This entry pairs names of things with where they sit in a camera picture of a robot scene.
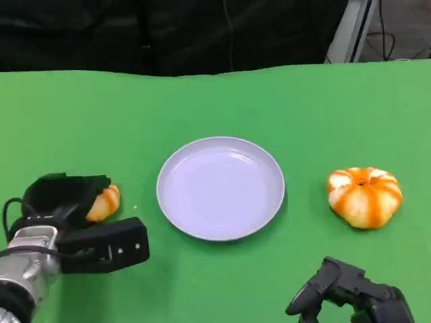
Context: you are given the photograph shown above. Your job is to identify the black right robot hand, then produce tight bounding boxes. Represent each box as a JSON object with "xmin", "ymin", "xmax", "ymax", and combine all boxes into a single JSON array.
[{"xmin": 285, "ymin": 256, "xmax": 415, "ymax": 323}]

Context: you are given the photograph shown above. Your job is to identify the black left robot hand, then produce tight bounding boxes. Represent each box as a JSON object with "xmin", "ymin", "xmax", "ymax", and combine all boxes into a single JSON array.
[{"xmin": 22, "ymin": 172, "xmax": 112, "ymax": 236}]

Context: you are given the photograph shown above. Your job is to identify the orange white toy bread roll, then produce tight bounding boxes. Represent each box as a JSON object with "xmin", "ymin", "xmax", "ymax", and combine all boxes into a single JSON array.
[
  {"xmin": 86, "ymin": 183, "xmax": 121, "ymax": 223},
  {"xmin": 327, "ymin": 167, "xmax": 403, "ymax": 230}
]

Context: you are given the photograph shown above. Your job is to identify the lilac plate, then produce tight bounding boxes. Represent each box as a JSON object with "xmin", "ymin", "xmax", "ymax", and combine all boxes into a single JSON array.
[{"xmin": 156, "ymin": 136, "xmax": 286, "ymax": 242}]

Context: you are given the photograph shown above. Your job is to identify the black backdrop cloth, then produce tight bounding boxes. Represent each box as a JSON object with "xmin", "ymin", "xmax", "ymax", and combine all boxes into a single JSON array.
[{"xmin": 0, "ymin": 0, "xmax": 351, "ymax": 77}]

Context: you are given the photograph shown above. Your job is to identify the green table cloth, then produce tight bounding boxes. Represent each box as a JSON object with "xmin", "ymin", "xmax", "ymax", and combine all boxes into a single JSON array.
[{"xmin": 0, "ymin": 59, "xmax": 431, "ymax": 323}]

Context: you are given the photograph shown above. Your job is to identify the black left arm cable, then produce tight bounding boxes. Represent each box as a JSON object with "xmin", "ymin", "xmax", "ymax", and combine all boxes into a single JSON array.
[{"xmin": 1, "ymin": 197, "xmax": 25, "ymax": 244}]

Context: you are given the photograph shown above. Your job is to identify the white metal post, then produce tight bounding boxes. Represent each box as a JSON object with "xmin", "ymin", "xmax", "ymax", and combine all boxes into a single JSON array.
[{"xmin": 325, "ymin": 0, "xmax": 380, "ymax": 64}]

